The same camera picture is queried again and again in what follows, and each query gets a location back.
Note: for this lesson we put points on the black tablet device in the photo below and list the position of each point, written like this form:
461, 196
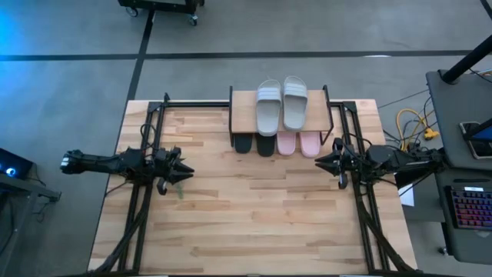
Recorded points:
478, 148

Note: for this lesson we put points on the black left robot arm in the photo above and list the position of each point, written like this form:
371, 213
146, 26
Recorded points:
100, 163

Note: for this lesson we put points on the small green artificial plant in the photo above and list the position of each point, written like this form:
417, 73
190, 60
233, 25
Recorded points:
180, 190

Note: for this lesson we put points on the grey slide sandal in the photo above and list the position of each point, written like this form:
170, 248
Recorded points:
268, 111
295, 107

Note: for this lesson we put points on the black aluminium table frame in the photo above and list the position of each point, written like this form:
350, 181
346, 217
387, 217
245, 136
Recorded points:
155, 115

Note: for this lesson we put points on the black stand pole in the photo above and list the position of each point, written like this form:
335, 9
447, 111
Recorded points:
465, 59

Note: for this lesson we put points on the grey desk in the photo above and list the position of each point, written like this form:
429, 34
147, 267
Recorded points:
446, 115
461, 246

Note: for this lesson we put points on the backlit rainbow keyboard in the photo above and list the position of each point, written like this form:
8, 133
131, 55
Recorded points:
473, 209

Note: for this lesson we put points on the wooden shelf with black frame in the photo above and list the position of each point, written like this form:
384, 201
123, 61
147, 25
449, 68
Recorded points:
244, 115

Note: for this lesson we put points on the black device with blue light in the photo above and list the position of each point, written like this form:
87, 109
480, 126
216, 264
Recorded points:
19, 163

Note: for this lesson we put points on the black wheeled cart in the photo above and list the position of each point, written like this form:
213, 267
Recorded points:
161, 4

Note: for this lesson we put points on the pink slide sandal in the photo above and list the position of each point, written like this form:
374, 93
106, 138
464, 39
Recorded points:
286, 143
310, 144

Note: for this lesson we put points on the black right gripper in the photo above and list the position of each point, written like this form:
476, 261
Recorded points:
353, 161

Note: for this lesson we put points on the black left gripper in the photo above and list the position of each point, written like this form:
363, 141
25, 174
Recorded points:
166, 163

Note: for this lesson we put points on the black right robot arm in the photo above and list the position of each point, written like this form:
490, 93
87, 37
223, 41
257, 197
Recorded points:
399, 159

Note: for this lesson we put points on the white paper sheet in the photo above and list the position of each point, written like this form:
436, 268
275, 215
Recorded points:
407, 196

